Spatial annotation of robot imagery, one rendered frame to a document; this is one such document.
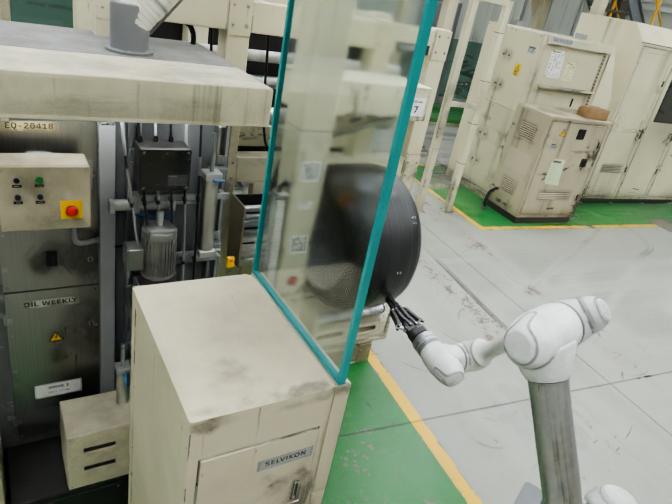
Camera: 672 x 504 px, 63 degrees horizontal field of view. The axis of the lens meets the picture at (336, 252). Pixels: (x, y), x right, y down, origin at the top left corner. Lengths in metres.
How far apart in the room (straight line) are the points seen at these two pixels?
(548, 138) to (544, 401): 5.08
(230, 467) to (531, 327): 0.78
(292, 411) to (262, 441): 0.10
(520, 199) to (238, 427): 5.58
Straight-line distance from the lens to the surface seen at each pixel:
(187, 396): 1.28
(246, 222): 2.43
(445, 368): 1.95
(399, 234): 2.07
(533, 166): 6.46
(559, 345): 1.46
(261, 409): 1.28
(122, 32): 1.94
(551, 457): 1.59
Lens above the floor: 2.13
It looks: 26 degrees down
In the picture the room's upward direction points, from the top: 12 degrees clockwise
